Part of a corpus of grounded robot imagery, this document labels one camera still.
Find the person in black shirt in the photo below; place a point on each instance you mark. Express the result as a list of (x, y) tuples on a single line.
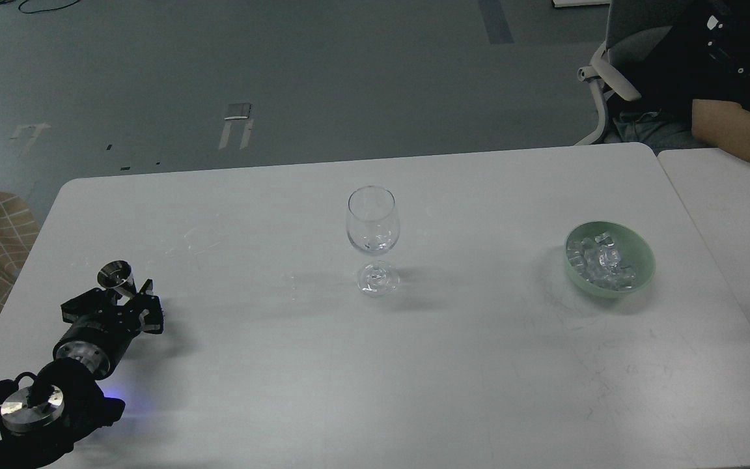
[(706, 55)]

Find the person's bare forearm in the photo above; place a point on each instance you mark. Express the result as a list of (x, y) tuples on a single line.
[(722, 124)]

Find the clear ice cubes pile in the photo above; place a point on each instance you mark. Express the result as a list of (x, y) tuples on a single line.
[(598, 260)]

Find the clear wine glass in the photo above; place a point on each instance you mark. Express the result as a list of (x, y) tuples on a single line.
[(373, 228)]

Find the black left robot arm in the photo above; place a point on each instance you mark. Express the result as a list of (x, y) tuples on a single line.
[(43, 415)]

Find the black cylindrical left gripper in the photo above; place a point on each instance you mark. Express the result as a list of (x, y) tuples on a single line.
[(100, 332)]

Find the white office chair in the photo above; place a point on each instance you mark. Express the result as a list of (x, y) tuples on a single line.
[(633, 29)]

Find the green bowl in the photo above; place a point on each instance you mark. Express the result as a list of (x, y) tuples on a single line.
[(635, 251)]

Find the stainless steel double jigger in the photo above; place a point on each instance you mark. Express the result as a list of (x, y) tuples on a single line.
[(117, 276)]

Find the white adjacent table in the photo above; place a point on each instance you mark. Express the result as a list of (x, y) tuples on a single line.
[(715, 189)]

